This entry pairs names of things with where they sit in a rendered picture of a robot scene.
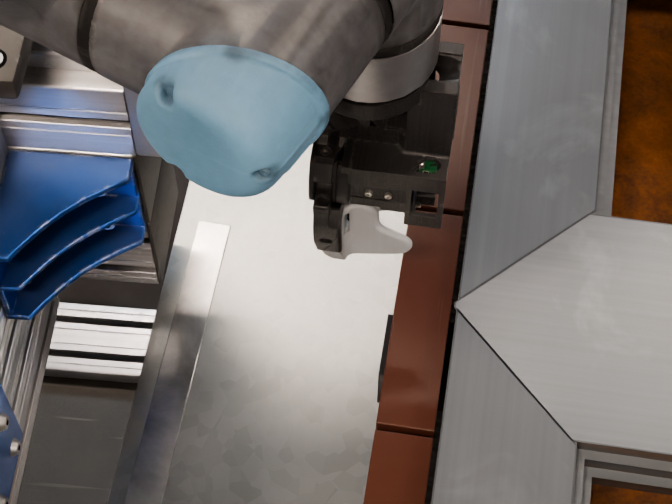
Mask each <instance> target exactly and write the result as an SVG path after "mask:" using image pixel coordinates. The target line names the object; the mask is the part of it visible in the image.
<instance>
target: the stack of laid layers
mask: <svg viewBox="0 0 672 504"><path fill-rule="evenodd" d="M626 9H627V0H613V5H612V17H611V30H610V42H609V55H608V68H607V80H606V93H605V105H604V118H603V131H602V143H601V156H600V168H599V181H598V194H597V206H596V211H595V212H593V213H592V214H598V215H605V216H611V213H612V200H613V186H614V172H615V159H616V145H617V131H618V118H619V104H620V91H621V77H622V63H623V50H624V36H625V23H626ZM575 443H576V444H577V455H576V467H575V480H574V492H573V504H590V499H591V485H592V484H597V485H604V486H611V487H617V488H624V489H631V490H638V491H645V492H651V493H658V494H665V495H672V456H671V455H664V454H657V453H650V452H643V451H636V450H629V449H622V448H615V447H608V446H601V445H594V444H587V443H580V442H575Z"/></svg>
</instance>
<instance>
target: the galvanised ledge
mask: <svg viewBox="0 0 672 504"><path fill-rule="evenodd" d="M312 147H313V144H311V145H310V146H309V147H308V148H307V149H306V150H305V152H304V153H303V154H302V155H301V157H300V158H299V159H298V160H297V161H296V163H295V164H294V165H293V166H292V167H291V169H290V170H289V171H288V172H286V173H285V174H284V175H283V176H282V177H281V178H280V179H279V180H278V182H277V183H276V184H275V185H274V186H273V187H271V188H270V189H268V190H267V191H265V192H263V193H261V194H258V195H255V196H250V197H232V196H226V195H222V194H218V193H215V192H213V191H210V190H208V189H205V188H203V187H201V186H199V185H197V184H196V183H194V182H192V181H190V180H189V184H188V188H187V192H186V196H185V200H184V204H183V208H182V212H181V216H180V220H179V224H178V227H177V231H176V235H175V239H174V243H173V247H172V251H171V255H170V259H169V263H168V267H167V271H166V275H165V279H164V282H163V286H162V290H161V294H160V298H159V302H158V306H157V310H156V314H155V318H154V322H153V326H152V330H151V333H150V337H149V341H148V345H147V349H146V353H145V357H144V361H143V365H142V369H141V373H140V377H139V381H138V385H137V388H136V392H135V396H134V400H133V404H132V408H131V412H130V416H129V420H128V424H127V428H126V432H125V436H124V440H123V443H122V447H121V451H120V455H119V459H118V463H117V467H116V471H115V475H114V479H113V483H112V487H111V491H110V495H109V498H108V502H107V504H124V501H125V498H126V494H127V490H128V486H129V482H130V479H131V475H132V471H133V467H134V464H135V460H136V456H137V452H138V448H139V445H140V441H141V437H142V433H143V430H144V426H145V422H146V418H147V415H148V411H149V407H150V403H151V399H152V396H153V392H154V388H155V384H156V381H157V377H158V373H159V369H160V366H161V362H162V358H163V354H164V350H165V347H166V343H167V339H168V335H169V332H170V328H171V324H172V320H173V316H174V313H175V309H176V305H177V301H178V298H179V294H180V290H181V286H182V283H183V279H184V275H185V271H186V267H187V264H188V260H189V256H190V252H191V249H192V245H193V241H194V237H195V233H196V230H197V226H198V222H199V221H204V222H210V223H217V224H224V225H230V226H231V228H230V232H229V236H228V240H227V244H226V248H225V252H224V256H223V260H222V264H221V268H220V272H219V276H218V280H217V284H216V287H215V291H214V295H213V299H212V303H211V307H210V311H209V315H208V319H207V323H206V327H205V331H204V335H203V339H202V343H201V347H200V351H199V355H198V359H197V363H196V367H195V371H194V375H193V379H192V383H191V387H190V391H189V395H188V399H187V403H186V407H185V411H184V415H183V419H182V423H181V427H180V431H179V435H178V439H177V443H176V447H175V451H174V455H173V459H172V463H171V467H170V471H169V475H168V479H167V483H166V487H165V491H164V495H163V499H162V503H161V504H363V502H364V496H365V490H366V483H367V477H368V471H369V464H370V458H371V452H372V446H373V439H374V433H375V430H376V420H377V414H378V408H379V403H378V402H377V393H378V375H379V368H380V361H381V355H382V349H383V343H384V337H385V330H386V324H387V318H388V314H391V315H393V313H394V307H395V300H396V294H397V288H398V282H399V275H400V269H401V263H402V256H403V253H401V254H363V253H354V254H350V255H348V256H347V258H346V259H345V260H341V259H334V258H331V257H329V256H327V255H326V254H324V253H323V251H322V250H319V249H317V247H316V245H315V243H314V238H313V203H314V200H310V199H309V196H308V186H309V166H310V158H311V152H312Z"/></svg>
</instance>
